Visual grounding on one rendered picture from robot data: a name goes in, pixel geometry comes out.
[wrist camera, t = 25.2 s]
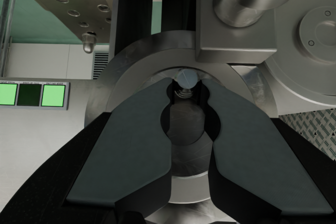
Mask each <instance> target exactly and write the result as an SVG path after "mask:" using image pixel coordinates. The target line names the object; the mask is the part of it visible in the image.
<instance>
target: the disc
mask: <svg viewBox="0 0 336 224"><path fill-rule="evenodd" d="M174 48H188V49H196V31H191V30H170V31H164V32H159V33H155V34H152V35H149V36H146V37H144V38H141V39H139V40H137V41H135V42H133V43H132V44H130V45H129V46H127V47H126V48H124V49H123V50H121V51H120V52H119V53H118V54H117V55H116V56H115V57H114V58H112V60H111V61H110V62H109V63H108V64H107V65H106V66H105V68H104V69H103V70H102V72H101V73H100V75H99V76H98V78H97V80H96V81H95V83H94V85H93V87H92V90H91V92H90V95H89V98H88V101H87V105H86V110H85V116H84V128H85V127H86V126H87V125H88V124H90V123H91V122H92V121H93V120H94V119H95V118H97V117H98V116H99V115H100V114H101V113H103V112H105V111H106V106H107V103H108V99H109V97H110V94H111V92H112V90H113V88H114V86H115V85H116V83H117V81H118V80H119V79H120V77H121V76H122V75H123V74H124V73H125V71H126V70H128V69H129V68H130V67H131V66H132V65H133V64H135V63H136V62H137V61H139V60H140V59H142V58H144V57H146V56H148V55H150V54H152V53H155V52H158V51H162V50H166V49H174ZM227 64H229V65H230V66H231V67H232V68H233V69H234V70H235V71H236V72H237V73H238V74H239V75H240V76H241V77H242V79H243V80H244V81H245V83H246V84H247V86H248V88H249V90H250V92H251V94H252V96H253V99H254V101H255V105H256V106H257V107H259V108H260V109H261V110H262V111H264V112H265V113H266V114H267V115H268V116H269V117H270V118H279V115H278V109H277V105H276V101H275V98H274V95H273V93H272V90H271V88H270V86H269V84H268V82H267V80H266V79H265V77H264V75H263V74H262V72H261V71H260V70H259V68H258V67H257V66H256V65H255V64H254V63H227ZM227 216H228V215H227V214H225V213H224V212H222V211H221V210H219V209H218V208H217V207H215V205H214V204H213V203H212V200H211V198H209V199H207V200H203V201H199V202H194V203H170V202H168V203H167V204H166V205H165V206H164V207H162V208H160V209H159V210H157V211H156V212H154V213H152V214H151V215H149V216H148V217H146V218H145V220H147V221H150V222H153V223H156V224H209V223H212V222H215V221H218V220H220V219H223V218H225V217H227Z"/></svg>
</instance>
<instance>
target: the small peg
mask: <svg viewBox="0 0 336 224"><path fill-rule="evenodd" d="M174 80H175V82H174V83H175V90H174V92H175V94H176V95H177V96H178V97H179V98H181V99H189V98H190V97H192V96H193V94H194V93H195V91H196V89H197V88H198V86H199V84H200V82H199V81H200V76H199V74H198V72H197V71H196V70H195V69H193V68H191V67H183V68H181V69H179V70H178V71H177V72H176V74H175V76H174Z"/></svg>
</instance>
